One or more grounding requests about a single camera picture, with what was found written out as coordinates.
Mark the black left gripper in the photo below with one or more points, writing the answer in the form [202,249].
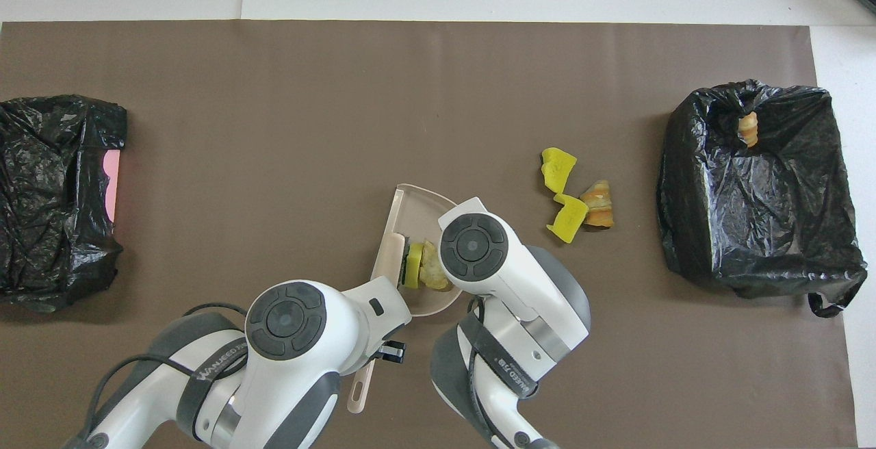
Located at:
[391,352]

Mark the beige hand brush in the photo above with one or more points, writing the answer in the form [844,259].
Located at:
[361,391]

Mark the yellow sponge piece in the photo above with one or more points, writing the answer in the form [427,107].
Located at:
[413,271]
[569,220]
[558,168]

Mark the beige plastic dustpan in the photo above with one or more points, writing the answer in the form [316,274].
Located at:
[414,216]

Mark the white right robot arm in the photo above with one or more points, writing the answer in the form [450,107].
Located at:
[520,285]

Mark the pink plastic bin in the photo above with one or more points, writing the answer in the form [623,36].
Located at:
[111,182]

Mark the black plastic trash bag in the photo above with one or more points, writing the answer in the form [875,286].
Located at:
[55,161]
[718,196]

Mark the brown table mat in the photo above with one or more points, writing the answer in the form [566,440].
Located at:
[205,93]

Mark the small orange croissant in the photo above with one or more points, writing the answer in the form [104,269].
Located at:
[749,129]

